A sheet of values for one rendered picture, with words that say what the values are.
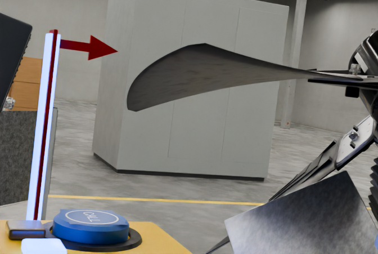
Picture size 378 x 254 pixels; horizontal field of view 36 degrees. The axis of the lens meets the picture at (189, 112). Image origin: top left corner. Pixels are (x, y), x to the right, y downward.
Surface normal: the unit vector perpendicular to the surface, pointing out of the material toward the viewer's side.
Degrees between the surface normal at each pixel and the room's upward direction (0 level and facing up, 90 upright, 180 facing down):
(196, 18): 90
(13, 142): 90
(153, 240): 0
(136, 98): 154
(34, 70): 90
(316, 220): 55
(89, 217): 0
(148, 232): 0
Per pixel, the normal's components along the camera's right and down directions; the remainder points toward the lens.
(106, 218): 0.12, -0.99
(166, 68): 0.04, 0.98
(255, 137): 0.36, 0.09
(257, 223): -0.36, -0.58
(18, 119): 0.90, 0.13
